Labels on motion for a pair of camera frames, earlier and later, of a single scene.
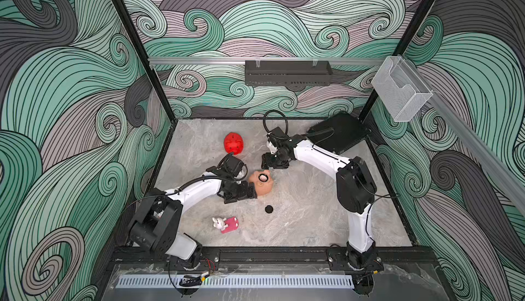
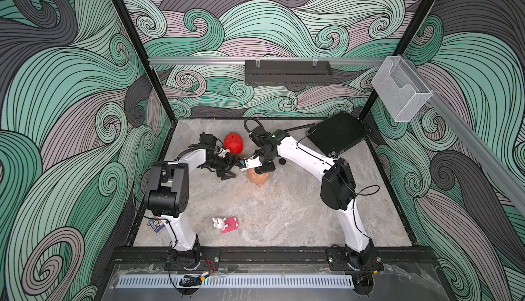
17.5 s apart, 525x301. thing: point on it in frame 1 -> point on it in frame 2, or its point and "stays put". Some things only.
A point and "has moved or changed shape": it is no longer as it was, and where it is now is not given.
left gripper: (243, 192) -> (228, 165)
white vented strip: (237, 281) stays put
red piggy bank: (233, 143) stays put
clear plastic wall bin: (401, 89) stays put
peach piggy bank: (263, 180) has moved or changed shape
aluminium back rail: (268, 59) stays put
